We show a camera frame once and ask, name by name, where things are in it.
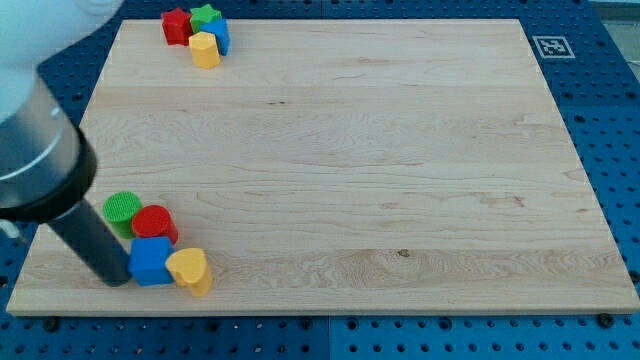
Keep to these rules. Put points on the red cylinder block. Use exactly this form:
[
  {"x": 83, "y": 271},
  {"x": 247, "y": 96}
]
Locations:
[{"x": 155, "y": 221}]

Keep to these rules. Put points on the yellow hexagon block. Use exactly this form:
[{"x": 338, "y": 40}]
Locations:
[{"x": 204, "y": 50}]

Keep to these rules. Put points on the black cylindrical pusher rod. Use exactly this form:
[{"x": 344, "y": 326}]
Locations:
[{"x": 82, "y": 229}]

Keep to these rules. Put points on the green star block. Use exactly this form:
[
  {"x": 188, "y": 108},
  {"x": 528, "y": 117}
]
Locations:
[{"x": 203, "y": 15}]

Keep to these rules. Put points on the red star block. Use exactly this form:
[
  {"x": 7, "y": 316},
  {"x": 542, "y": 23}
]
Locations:
[{"x": 176, "y": 26}]

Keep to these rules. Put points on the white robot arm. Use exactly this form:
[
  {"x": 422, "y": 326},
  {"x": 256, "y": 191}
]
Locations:
[{"x": 33, "y": 31}]

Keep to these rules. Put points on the blue moon block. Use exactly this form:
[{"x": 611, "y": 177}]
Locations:
[{"x": 219, "y": 28}]

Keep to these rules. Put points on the white fiducial marker tag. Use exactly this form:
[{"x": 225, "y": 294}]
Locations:
[{"x": 553, "y": 47}]

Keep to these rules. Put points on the yellow heart block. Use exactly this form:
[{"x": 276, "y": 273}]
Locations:
[{"x": 190, "y": 268}]

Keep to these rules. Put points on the blue cube block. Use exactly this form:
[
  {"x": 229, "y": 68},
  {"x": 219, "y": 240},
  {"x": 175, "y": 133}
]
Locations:
[{"x": 147, "y": 260}]

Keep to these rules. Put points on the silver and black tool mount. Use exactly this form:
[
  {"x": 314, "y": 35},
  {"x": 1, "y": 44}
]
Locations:
[{"x": 47, "y": 165}]

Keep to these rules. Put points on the green cylinder block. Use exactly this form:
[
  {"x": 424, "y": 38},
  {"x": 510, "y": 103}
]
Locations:
[{"x": 119, "y": 210}]

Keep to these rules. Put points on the light wooden board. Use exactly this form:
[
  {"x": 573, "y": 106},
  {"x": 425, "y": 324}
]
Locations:
[{"x": 357, "y": 167}]

